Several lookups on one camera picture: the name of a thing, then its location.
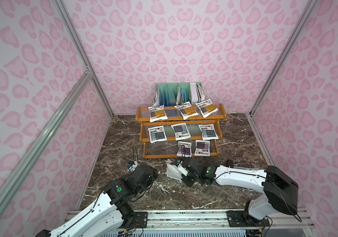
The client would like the white binder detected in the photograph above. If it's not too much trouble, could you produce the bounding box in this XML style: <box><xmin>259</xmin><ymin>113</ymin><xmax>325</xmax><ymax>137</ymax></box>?
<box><xmin>190</xmin><ymin>83</ymin><xmax>199</xmax><ymax>105</ymax></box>

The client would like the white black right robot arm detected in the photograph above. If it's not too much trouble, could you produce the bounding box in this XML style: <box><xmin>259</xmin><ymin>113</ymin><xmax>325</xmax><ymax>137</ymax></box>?
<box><xmin>174</xmin><ymin>158</ymin><xmax>298</xmax><ymax>225</ymax></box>

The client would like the light blue calculator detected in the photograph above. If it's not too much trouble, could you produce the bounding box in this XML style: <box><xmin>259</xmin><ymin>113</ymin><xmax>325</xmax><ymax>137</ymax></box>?
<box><xmin>234</xmin><ymin>166</ymin><xmax>259</xmax><ymax>171</ymax></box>

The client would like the plain white bag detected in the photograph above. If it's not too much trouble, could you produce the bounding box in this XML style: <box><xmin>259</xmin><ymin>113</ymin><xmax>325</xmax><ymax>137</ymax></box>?
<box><xmin>166</xmin><ymin>164</ymin><xmax>182</xmax><ymax>180</ymax></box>

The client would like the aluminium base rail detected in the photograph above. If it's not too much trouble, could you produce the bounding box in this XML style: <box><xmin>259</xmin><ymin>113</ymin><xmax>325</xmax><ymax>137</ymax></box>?
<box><xmin>102</xmin><ymin>209</ymin><xmax>319</xmax><ymax>237</ymax></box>

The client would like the green file organizer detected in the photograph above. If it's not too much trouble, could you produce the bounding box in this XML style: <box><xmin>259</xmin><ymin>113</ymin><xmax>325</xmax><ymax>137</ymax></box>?
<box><xmin>153</xmin><ymin>82</ymin><xmax>206</xmax><ymax>107</ymax></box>

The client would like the orange wooden three-tier shelf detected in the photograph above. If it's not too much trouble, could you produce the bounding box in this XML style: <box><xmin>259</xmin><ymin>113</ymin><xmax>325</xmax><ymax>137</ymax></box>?
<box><xmin>136</xmin><ymin>104</ymin><xmax>227</xmax><ymax>159</ymax></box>

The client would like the blue coffee bag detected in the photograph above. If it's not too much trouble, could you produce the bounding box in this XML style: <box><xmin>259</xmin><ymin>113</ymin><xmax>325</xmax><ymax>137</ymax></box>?
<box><xmin>199</xmin><ymin>124</ymin><xmax>219</xmax><ymax>140</ymax></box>
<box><xmin>171</xmin><ymin>123</ymin><xmax>191</xmax><ymax>141</ymax></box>
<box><xmin>148</xmin><ymin>125</ymin><xmax>167</xmax><ymax>144</ymax></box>

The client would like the yellow coffee bag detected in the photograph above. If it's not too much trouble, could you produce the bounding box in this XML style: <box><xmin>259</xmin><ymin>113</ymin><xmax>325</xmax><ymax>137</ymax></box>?
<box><xmin>196</xmin><ymin>99</ymin><xmax>218</xmax><ymax>118</ymax></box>
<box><xmin>148</xmin><ymin>105</ymin><xmax>168</xmax><ymax>122</ymax></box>
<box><xmin>175</xmin><ymin>102</ymin><xmax>199</xmax><ymax>120</ymax></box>

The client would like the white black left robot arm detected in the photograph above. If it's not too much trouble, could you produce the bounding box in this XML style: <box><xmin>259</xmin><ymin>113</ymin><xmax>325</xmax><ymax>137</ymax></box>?
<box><xmin>36</xmin><ymin>165</ymin><xmax>158</xmax><ymax>237</ymax></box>

